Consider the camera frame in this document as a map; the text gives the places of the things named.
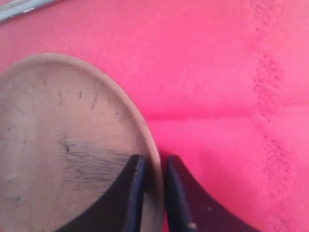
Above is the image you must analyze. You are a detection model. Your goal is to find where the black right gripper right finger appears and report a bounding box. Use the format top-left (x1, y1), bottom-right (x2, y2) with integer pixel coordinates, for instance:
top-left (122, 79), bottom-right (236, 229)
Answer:
top-left (164, 155), bottom-right (258, 232)

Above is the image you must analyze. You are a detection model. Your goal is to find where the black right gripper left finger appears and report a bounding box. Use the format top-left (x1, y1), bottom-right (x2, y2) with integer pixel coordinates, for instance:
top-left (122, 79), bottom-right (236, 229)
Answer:
top-left (57, 155), bottom-right (145, 232)

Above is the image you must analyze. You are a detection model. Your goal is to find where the brown wooden plate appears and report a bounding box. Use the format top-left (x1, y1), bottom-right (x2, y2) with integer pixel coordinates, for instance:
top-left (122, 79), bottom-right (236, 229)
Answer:
top-left (0, 53), bottom-right (164, 232)

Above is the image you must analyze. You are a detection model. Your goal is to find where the red tablecloth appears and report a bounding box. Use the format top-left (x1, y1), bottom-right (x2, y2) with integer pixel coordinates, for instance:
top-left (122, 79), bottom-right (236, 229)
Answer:
top-left (0, 0), bottom-right (309, 232)

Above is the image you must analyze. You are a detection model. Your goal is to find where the silver table knife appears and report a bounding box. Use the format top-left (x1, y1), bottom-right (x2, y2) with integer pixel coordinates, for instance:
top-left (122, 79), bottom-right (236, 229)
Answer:
top-left (0, 0), bottom-right (60, 23)

